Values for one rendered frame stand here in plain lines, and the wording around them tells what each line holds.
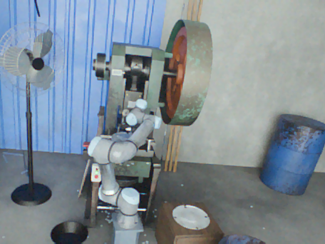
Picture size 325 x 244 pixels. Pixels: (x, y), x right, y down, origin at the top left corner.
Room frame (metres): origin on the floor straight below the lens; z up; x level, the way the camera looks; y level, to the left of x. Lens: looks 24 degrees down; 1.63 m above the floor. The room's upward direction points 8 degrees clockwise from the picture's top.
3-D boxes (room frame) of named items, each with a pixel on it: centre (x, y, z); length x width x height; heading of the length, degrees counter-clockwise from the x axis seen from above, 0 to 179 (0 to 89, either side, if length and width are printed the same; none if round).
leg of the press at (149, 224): (2.43, -0.14, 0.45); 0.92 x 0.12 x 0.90; 8
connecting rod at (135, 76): (2.25, 0.10, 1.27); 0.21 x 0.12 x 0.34; 8
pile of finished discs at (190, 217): (1.78, -0.48, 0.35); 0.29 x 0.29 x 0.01
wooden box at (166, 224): (1.78, -0.48, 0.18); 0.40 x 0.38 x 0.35; 14
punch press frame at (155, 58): (2.40, 0.12, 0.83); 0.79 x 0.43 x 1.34; 8
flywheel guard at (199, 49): (2.41, -0.21, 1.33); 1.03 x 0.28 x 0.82; 8
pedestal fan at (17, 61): (2.60, 1.06, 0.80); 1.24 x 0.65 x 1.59; 8
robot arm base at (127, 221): (1.50, 0.00, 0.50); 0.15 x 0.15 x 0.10
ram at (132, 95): (2.21, 0.10, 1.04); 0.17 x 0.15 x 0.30; 8
